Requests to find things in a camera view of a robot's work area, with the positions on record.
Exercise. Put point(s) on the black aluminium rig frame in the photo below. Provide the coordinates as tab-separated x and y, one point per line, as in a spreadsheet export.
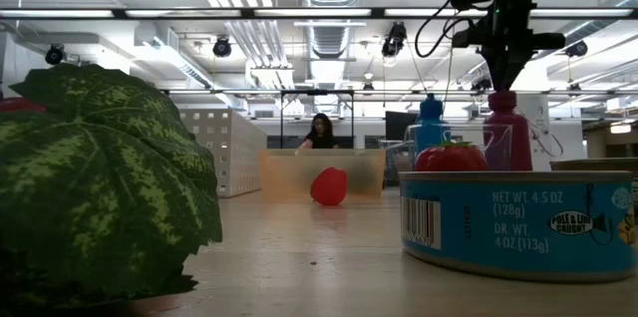
376	13

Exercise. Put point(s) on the purple toy grape bunch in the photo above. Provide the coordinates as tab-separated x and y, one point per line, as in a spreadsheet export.
99	167

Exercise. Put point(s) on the teal label tuna can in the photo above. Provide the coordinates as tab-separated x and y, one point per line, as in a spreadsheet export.
498	227

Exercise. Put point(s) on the small red toy cherry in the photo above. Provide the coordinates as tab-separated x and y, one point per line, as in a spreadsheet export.
329	186

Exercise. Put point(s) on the person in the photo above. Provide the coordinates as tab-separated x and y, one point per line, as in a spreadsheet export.
320	132

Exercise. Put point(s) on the blue squeeze bottle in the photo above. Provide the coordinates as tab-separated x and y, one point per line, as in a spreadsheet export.
431	122

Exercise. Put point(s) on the dark background monitor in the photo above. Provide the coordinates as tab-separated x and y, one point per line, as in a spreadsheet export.
399	125

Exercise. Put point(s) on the black ceiling spotlight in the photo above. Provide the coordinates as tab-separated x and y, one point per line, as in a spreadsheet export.
576	49
222	47
55	54
394	38

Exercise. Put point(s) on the clear plastic bin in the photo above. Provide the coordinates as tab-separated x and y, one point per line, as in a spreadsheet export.
396	167

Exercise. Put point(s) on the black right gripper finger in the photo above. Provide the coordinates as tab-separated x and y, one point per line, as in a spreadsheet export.
518	43
491	45

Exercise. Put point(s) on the black background frame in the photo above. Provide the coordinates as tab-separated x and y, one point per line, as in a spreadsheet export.
281	117

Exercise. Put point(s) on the magenta squeeze bottle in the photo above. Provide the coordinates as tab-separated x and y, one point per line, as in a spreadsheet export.
518	137

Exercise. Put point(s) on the red toy strawberry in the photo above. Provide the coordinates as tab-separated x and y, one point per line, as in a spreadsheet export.
451	157

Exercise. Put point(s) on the white perforated bin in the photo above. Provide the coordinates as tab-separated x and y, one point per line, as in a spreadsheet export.
224	152

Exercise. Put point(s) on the orange translucent bin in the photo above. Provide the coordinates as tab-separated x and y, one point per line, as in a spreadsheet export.
289	175

